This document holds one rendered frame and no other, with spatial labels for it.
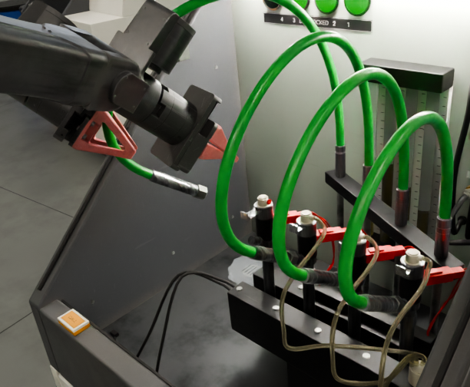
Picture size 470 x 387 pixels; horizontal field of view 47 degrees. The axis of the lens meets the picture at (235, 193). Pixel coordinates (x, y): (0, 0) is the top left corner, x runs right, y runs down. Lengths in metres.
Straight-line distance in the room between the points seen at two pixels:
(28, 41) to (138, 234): 0.68
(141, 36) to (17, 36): 0.19
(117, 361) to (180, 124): 0.39
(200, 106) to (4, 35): 0.29
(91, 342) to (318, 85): 0.60
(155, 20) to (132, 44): 0.03
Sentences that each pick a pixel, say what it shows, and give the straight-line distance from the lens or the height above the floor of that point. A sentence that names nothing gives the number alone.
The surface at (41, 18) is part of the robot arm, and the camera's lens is 0.78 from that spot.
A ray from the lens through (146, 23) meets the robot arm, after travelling 0.61.
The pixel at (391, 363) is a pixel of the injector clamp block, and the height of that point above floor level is 0.98.
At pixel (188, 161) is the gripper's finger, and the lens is 0.66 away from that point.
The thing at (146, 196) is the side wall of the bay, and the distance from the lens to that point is 1.06.
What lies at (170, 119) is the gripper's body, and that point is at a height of 1.32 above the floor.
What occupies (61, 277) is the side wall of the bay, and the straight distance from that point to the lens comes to 1.02.
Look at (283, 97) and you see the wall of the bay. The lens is 1.10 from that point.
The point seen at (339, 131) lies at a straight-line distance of 0.92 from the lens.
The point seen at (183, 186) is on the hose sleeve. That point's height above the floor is 1.17.
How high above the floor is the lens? 1.54
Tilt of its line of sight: 28 degrees down
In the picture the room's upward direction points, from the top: 6 degrees counter-clockwise
